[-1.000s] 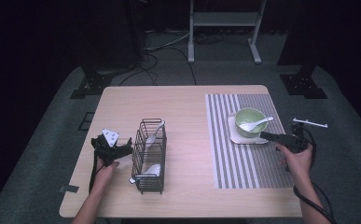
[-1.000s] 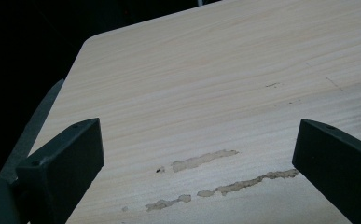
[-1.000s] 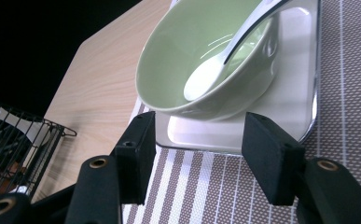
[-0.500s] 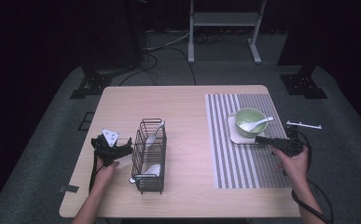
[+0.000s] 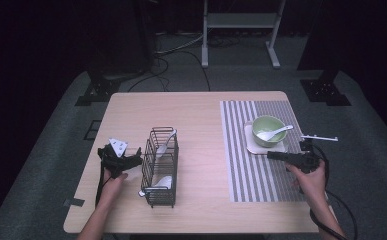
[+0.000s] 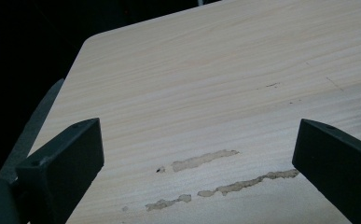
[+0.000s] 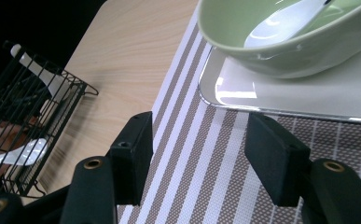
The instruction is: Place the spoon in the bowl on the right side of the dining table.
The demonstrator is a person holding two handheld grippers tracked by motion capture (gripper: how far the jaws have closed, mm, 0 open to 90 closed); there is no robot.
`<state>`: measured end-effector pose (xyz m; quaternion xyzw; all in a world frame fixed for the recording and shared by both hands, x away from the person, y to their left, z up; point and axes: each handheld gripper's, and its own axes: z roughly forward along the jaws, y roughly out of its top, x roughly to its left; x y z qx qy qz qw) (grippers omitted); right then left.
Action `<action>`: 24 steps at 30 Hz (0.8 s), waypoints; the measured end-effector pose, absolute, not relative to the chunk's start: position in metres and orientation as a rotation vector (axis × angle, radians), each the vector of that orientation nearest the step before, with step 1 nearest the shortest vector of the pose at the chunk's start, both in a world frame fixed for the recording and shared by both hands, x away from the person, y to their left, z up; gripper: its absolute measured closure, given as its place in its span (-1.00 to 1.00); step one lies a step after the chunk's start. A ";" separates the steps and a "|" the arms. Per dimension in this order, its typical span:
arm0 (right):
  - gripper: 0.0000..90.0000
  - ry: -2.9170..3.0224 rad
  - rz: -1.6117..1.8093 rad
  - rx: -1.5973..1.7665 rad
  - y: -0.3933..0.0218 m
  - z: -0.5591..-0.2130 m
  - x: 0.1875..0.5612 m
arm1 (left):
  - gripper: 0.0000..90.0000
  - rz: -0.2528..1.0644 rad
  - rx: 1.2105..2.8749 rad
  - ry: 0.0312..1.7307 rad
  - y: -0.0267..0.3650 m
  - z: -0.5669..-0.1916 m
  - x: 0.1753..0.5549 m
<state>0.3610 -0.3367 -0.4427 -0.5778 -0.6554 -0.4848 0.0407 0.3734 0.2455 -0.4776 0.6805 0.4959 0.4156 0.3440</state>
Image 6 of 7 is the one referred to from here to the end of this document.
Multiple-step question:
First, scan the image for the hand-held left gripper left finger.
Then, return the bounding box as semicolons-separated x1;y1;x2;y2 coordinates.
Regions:
15;117;105;224

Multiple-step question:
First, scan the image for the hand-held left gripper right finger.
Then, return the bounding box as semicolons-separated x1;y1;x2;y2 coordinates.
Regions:
291;118;361;224

